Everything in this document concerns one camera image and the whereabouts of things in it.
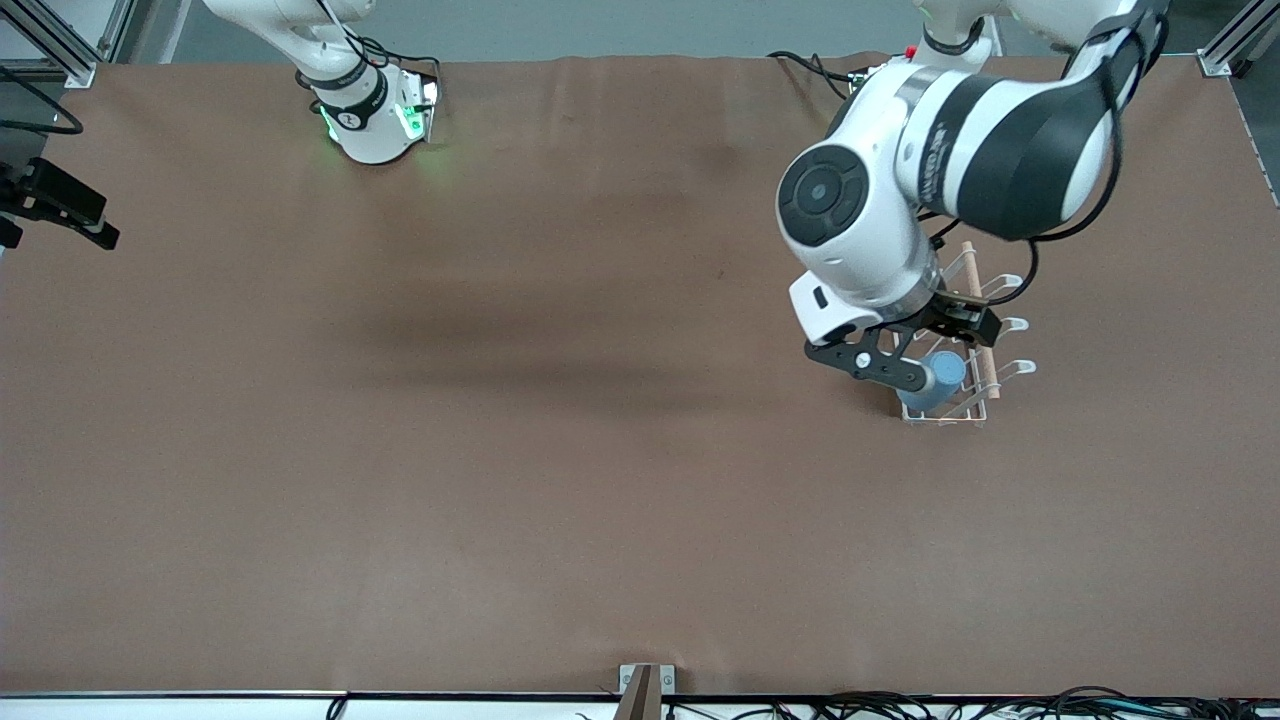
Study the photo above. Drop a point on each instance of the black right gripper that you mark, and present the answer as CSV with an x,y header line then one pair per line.
x,y
52,194

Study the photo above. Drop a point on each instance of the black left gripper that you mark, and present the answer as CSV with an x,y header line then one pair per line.
x,y
948,311

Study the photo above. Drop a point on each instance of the blue plastic cup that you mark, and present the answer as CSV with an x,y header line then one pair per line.
x,y
945,378

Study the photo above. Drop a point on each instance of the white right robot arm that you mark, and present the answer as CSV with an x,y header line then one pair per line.
x,y
365,130

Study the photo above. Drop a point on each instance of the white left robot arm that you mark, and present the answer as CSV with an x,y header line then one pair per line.
x,y
870,200

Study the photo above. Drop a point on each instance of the brown table cover sheet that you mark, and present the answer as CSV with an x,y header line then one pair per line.
x,y
500,450

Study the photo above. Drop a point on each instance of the aluminium frame extrusion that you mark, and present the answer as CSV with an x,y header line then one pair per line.
x,y
75,68
1235,40

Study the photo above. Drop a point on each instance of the metal bracket with wooden post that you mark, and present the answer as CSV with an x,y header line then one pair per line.
x,y
640,690

